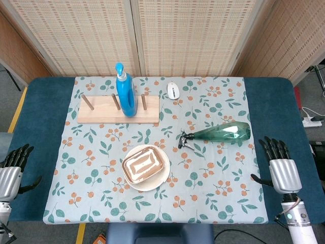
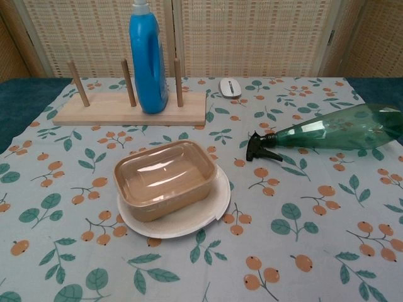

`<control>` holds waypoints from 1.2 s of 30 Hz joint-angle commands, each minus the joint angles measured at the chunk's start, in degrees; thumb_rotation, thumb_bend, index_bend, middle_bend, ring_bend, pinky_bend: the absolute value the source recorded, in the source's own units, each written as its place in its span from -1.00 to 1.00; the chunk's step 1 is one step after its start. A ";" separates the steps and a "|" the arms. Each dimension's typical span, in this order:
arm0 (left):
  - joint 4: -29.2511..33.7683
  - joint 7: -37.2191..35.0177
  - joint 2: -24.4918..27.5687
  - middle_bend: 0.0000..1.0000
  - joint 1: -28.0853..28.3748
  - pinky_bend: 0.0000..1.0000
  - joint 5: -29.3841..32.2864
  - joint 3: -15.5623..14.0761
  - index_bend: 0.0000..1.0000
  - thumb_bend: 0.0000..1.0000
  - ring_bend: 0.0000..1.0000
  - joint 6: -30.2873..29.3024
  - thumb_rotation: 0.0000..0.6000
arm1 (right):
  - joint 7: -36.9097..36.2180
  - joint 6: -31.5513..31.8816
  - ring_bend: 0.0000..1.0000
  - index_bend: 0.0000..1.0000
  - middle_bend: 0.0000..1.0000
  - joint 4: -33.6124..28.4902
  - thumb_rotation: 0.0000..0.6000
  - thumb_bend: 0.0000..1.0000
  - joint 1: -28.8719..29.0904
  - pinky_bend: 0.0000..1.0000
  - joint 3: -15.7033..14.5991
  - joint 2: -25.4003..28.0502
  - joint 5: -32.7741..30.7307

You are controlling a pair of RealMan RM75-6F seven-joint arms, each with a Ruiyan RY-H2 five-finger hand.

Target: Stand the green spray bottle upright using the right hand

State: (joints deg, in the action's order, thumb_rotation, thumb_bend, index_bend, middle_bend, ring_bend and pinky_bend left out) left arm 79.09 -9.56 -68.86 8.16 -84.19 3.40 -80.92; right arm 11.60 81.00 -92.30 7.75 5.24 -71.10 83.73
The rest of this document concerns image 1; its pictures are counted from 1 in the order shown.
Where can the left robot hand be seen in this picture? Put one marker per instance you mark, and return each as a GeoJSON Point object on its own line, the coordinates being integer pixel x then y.
{"type": "Point", "coordinates": [10, 175]}

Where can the blue pump detergent bottle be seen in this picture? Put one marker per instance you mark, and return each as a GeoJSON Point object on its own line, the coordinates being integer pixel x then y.
{"type": "Point", "coordinates": [126, 96]}

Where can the cream round plate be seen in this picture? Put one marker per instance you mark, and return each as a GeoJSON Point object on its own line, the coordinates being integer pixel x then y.
{"type": "Point", "coordinates": [155, 178]}

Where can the dark blue chair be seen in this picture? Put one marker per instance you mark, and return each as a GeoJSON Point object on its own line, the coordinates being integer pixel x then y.
{"type": "Point", "coordinates": [160, 233]}

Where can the woven bamboo folding screen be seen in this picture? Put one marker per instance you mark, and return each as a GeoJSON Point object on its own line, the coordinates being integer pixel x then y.
{"type": "Point", "coordinates": [162, 35]}

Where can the floral tablecloth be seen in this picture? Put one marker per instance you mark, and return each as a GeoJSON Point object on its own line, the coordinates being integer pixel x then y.
{"type": "Point", "coordinates": [157, 198]}

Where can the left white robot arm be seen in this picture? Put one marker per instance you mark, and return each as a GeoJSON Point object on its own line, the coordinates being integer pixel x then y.
{"type": "Point", "coordinates": [3, 218]}

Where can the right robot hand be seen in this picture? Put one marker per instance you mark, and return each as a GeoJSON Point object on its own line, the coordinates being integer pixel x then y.
{"type": "Point", "coordinates": [284, 172]}

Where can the orange box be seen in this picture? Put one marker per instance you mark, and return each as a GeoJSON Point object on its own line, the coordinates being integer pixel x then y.
{"type": "Point", "coordinates": [99, 239]}

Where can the brown striped rectangular dish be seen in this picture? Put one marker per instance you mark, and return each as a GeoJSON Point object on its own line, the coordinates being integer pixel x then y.
{"type": "Point", "coordinates": [142, 165]}

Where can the white computer mouse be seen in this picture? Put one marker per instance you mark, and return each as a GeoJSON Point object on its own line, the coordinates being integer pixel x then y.
{"type": "Point", "coordinates": [173, 91]}

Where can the green glass spray bottle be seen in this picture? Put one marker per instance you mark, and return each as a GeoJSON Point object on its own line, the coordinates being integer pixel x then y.
{"type": "Point", "coordinates": [223, 133]}

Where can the dark blue table cover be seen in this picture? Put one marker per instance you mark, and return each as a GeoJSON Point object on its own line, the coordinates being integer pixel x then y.
{"type": "Point", "coordinates": [276, 109]}

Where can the white power strip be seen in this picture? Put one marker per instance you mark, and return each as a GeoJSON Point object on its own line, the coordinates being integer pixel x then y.
{"type": "Point", "coordinates": [311, 123]}

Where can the wooden board with pegs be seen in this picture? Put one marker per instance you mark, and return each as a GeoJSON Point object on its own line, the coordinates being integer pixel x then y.
{"type": "Point", "coordinates": [118, 111]}

